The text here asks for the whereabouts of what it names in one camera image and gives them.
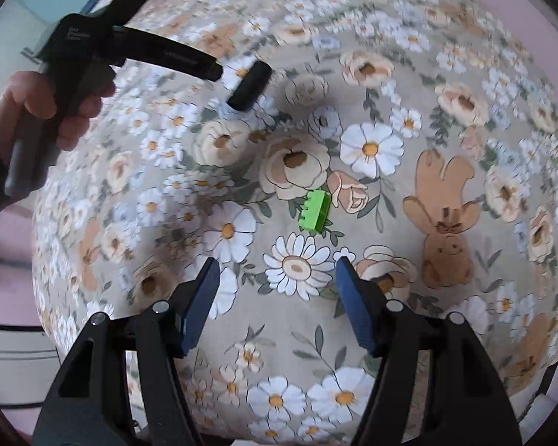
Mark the bed with floral sheet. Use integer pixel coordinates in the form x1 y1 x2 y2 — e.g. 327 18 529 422
30 0 558 444

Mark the black cylinder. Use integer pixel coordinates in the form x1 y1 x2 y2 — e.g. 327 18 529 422
226 61 273 112

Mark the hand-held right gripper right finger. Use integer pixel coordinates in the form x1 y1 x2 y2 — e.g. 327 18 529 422
336 256 524 446

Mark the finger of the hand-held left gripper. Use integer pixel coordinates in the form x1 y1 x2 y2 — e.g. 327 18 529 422
114 25 223 81

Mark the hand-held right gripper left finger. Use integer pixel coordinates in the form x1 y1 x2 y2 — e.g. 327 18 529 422
32 256 221 446

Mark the white cabinet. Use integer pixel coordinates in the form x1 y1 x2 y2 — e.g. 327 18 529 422
0 323 59 412

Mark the light green toy block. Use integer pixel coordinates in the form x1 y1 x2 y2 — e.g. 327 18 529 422
299 190 332 233

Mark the person's left hand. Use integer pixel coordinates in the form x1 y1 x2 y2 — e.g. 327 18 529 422
0 71 117 152

